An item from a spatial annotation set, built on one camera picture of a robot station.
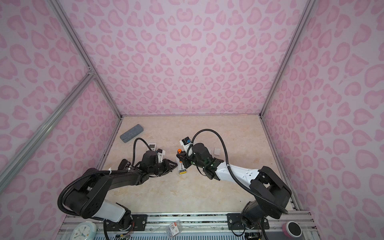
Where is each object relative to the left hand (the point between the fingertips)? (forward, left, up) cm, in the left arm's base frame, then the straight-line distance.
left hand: (178, 163), depth 87 cm
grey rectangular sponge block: (+26, +35, -4) cm, 44 cm away
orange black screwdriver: (+2, -2, +12) cm, 12 cm away
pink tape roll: (-33, -52, 0) cm, 62 cm away
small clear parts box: (-31, 0, -2) cm, 31 cm away
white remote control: (-2, -2, -6) cm, 7 cm away
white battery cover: (-7, -20, +24) cm, 32 cm away
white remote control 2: (+15, +18, -5) cm, 24 cm away
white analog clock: (-31, +41, -3) cm, 52 cm away
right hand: (+1, -2, +10) cm, 10 cm away
